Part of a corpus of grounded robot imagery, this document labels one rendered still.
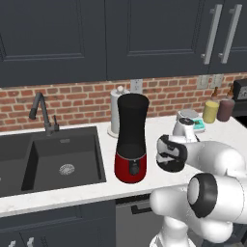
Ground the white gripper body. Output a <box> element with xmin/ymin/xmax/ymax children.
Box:
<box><xmin>172</xmin><ymin>127</ymin><xmax>201</xmax><ymax>145</ymax></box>

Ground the black and red blender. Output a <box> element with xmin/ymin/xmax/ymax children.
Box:
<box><xmin>114</xmin><ymin>93</ymin><xmax>151</xmax><ymax>184</ymax></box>

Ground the grey and teal kitchen scale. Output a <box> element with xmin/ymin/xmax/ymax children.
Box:
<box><xmin>176</xmin><ymin>108</ymin><xmax>206</xmax><ymax>134</ymax></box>

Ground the yellow bottle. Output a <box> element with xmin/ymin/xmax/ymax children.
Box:
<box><xmin>202</xmin><ymin>86</ymin><xmax>221</xmax><ymax>124</ymax></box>

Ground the dark red bottle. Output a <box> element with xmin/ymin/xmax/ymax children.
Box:
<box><xmin>216</xmin><ymin>83</ymin><xmax>236</xmax><ymax>123</ymax></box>

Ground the white paper towel roll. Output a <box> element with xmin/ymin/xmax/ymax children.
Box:
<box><xmin>106</xmin><ymin>85</ymin><xmax>131</xmax><ymax>139</ymax></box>

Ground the grey dishwasher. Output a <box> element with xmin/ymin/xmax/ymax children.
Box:
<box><xmin>115</xmin><ymin>193</ymin><xmax>166</xmax><ymax>247</ymax></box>

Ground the black kitchen sink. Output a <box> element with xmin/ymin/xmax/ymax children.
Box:
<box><xmin>0</xmin><ymin>125</ymin><xmax>107</xmax><ymax>199</ymax></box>

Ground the dark grey tap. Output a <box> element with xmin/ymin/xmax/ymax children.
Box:
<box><xmin>28</xmin><ymin>92</ymin><xmax>61</xmax><ymax>137</ymax></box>

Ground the dark panel under sink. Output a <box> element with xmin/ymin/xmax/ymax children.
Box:
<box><xmin>0</xmin><ymin>199</ymin><xmax>117</xmax><ymax>233</ymax></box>

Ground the dark base cupboard door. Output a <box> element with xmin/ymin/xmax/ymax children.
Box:
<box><xmin>19</xmin><ymin>221</ymin><xmax>117</xmax><ymax>247</ymax></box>
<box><xmin>0</xmin><ymin>230</ymin><xmax>22</xmax><ymax>247</ymax></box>

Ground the grey wall socket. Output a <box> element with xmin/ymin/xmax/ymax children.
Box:
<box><xmin>129</xmin><ymin>78</ymin><xmax>144</xmax><ymax>96</ymax></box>
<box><xmin>209</xmin><ymin>73</ymin><xmax>225</xmax><ymax>90</ymax></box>
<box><xmin>196</xmin><ymin>74</ymin><xmax>212</xmax><ymax>91</ymax></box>

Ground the black dishwasher handle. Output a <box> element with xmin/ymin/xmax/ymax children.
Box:
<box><xmin>130</xmin><ymin>203</ymin><xmax>154</xmax><ymax>215</ymax></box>

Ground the dark wall cupboard door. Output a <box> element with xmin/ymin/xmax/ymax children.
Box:
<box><xmin>0</xmin><ymin>0</ymin><xmax>108</xmax><ymax>89</ymax></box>
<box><xmin>207</xmin><ymin>0</ymin><xmax>247</xmax><ymax>75</ymax></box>
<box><xmin>105</xmin><ymin>0</ymin><xmax>210</xmax><ymax>81</ymax></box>

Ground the silver cupboard handle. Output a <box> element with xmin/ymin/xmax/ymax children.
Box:
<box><xmin>200</xmin><ymin>3</ymin><xmax>224</xmax><ymax>66</ymax></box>
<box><xmin>218</xmin><ymin>3</ymin><xmax>243</xmax><ymax>65</ymax></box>

